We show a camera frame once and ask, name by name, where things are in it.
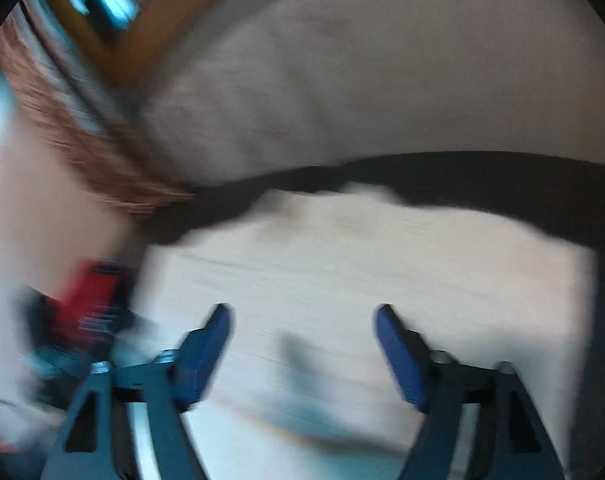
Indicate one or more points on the brown patterned curtain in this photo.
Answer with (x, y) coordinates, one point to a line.
(81, 117)

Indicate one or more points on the black sofa seat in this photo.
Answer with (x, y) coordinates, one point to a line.
(559, 196)

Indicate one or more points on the white knitted sweater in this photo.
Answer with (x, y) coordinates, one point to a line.
(303, 390)

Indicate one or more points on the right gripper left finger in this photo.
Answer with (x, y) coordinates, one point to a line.
(96, 439)

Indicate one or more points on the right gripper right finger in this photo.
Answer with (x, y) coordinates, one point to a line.
(510, 440)

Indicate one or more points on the red gloved left hand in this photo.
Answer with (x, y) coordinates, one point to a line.
(95, 302)

